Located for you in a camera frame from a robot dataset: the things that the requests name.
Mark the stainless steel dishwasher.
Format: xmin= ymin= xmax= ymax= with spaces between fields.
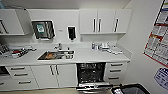
xmin=75 ymin=61 xmax=114 ymax=93

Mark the blue label bottle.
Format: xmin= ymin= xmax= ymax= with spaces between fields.
xmin=91 ymin=41 xmax=97 ymax=50

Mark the small white bottle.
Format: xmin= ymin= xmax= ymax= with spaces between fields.
xmin=95 ymin=44 xmax=100 ymax=51

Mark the small clear soap bottle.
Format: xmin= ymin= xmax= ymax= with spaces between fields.
xmin=67 ymin=45 xmax=72 ymax=53

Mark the white mug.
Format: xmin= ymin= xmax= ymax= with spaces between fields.
xmin=64 ymin=51 xmax=74 ymax=60

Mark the pile of white dishes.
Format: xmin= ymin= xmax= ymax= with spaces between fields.
xmin=99 ymin=41 xmax=111 ymax=51

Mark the chrome faucet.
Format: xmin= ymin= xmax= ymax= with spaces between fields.
xmin=54 ymin=42 xmax=65 ymax=52

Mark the stainless steel sink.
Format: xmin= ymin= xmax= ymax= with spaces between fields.
xmin=37 ymin=49 xmax=76 ymax=62

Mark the orange bowl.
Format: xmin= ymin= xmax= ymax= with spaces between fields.
xmin=45 ymin=52 xmax=57 ymax=60

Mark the white drawer stack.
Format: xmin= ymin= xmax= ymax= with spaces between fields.
xmin=4 ymin=64 xmax=40 ymax=92
xmin=103 ymin=61 xmax=129 ymax=86

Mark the white two-door base cabinet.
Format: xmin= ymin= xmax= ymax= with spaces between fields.
xmin=30 ymin=63 xmax=79 ymax=89

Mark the steel paper towel dispenser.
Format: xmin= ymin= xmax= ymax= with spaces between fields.
xmin=31 ymin=19 xmax=56 ymax=42

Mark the grey bin black lid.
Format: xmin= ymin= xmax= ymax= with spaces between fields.
xmin=111 ymin=83 xmax=158 ymax=94

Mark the black built-in microwave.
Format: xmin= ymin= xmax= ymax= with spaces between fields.
xmin=0 ymin=65 xmax=11 ymax=77

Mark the white wall outlet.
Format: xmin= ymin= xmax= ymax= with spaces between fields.
xmin=79 ymin=36 xmax=84 ymax=43

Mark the black wall soap dispenser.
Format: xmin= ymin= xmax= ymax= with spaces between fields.
xmin=67 ymin=25 xmax=77 ymax=42

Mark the white wall cabinet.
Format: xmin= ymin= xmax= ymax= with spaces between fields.
xmin=0 ymin=8 xmax=33 ymax=37
xmin=78 ymin=8 xmax=133 ymax=35

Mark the small blue wall notice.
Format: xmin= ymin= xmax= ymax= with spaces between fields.
xmin=153 ymin=67 xmax=168 ymax=90

